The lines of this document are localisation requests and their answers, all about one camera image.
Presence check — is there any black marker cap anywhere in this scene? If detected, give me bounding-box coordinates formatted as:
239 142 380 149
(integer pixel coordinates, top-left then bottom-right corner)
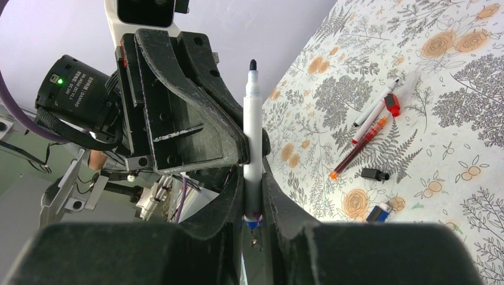
361 168 390 182

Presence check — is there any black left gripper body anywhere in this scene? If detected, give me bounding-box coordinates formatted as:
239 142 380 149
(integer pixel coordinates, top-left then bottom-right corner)
115 33 153 171

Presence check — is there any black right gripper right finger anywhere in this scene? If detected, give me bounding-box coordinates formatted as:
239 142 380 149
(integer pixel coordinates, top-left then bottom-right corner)
262 164 482 284

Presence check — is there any white marker red end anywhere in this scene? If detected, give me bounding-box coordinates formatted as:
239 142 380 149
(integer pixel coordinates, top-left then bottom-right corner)
352 99 385 144

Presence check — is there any orange red pen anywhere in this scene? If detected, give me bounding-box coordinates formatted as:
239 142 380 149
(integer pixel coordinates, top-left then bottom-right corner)
329 116 388 179

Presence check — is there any floral table mat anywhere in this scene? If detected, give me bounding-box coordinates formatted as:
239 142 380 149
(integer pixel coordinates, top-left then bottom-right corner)
263 1 503 284

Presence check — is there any red marker cap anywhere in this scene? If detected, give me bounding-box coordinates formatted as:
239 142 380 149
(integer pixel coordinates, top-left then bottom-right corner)
384 93 401 118

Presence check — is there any white marker blue end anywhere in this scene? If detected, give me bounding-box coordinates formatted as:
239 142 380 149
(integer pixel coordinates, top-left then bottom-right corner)
243 59 262 230

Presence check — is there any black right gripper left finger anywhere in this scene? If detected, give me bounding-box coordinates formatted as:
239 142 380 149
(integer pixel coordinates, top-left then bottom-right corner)
5 169 244 284

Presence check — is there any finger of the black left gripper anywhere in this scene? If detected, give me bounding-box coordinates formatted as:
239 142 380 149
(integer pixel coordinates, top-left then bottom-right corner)
134 28 250 175
177 31 250 193

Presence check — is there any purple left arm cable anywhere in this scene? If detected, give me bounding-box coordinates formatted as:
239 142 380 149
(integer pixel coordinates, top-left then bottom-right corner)
0 0 72 144

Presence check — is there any clear pen cap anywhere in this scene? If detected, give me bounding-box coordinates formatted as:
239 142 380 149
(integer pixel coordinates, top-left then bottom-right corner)
395 71 421 99

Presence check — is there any white marker black tip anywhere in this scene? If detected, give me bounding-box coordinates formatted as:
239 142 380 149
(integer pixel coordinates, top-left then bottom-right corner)
352 78 401 127

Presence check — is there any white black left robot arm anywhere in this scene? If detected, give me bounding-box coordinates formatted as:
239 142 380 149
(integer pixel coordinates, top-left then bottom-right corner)
35 28 251 190

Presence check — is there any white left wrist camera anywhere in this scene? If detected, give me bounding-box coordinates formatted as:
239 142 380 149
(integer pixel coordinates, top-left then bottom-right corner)
104 0 190 42

